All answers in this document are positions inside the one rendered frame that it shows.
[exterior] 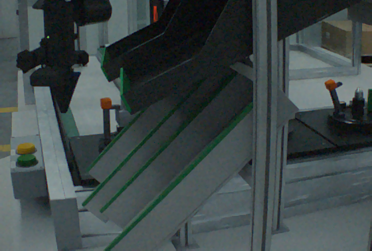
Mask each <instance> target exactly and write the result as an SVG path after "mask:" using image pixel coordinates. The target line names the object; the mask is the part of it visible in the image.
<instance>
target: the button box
mask: <svg viewBox="0 0 372 251"><path fill-rule="evenodd" d="M21 143H32V144H33V145H35V151H34V152H31V153H25V154H21V153H18V152H17V146H18V145H19V144H21ZM10 144H11V160H10V170H11V180H12V186H13V195H14V198H15V199H26V198H35V197H47V196H48V189H47V177H46V171H45V162H44V157H43V149H42V144H41V137H40V135H38V134H36V135H25V136H19V137H12V138H11V139H10ZM26 154H32V155H34V156H36V157H37V162H36V163H35V164H34V165H30V166H20V165H18V164H17V158H18V157H19V156H22V155H26Z"/></svg>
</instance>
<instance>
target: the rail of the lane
mask: <svg viewBox="0 0 372 251"><path fill-rule="evenodd" d="M34 88H35V105H36V112H37V126H38V131H39V135H40V137H41V144H42V149H43V157H44V162H45V171H46V182H47V189H48V199H49V205H50V213H51V218H52V222H53V226H54V235H55V240H56V243H57V248H58V251H67V250H77V249H82V235H81V231H80V221H79V214H78V207H77V200H76V193H75V191H74V186H73V183H72V179H71V176H70V172H71V171H74V166H73V162H72V158H71V154H70V153H64V149H63V146H62V142H61V138H60V131H59V128H58V124H57V120H56V116H55V113H54V106H53V103H52V98H51V93H50V89H49V87H38V86H34ZM65 155H66V156H65Z"/></svg>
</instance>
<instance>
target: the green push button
mask: <svg viewBox="0 0 372 251"><path fill-rule="evenodd" d="M36 162H37V157H36V156H34V155H32V154H26V155H22V156H19V157H18V158H17V164H18V165H20V166H30V165H34V164H35V163H36Z"/></svg>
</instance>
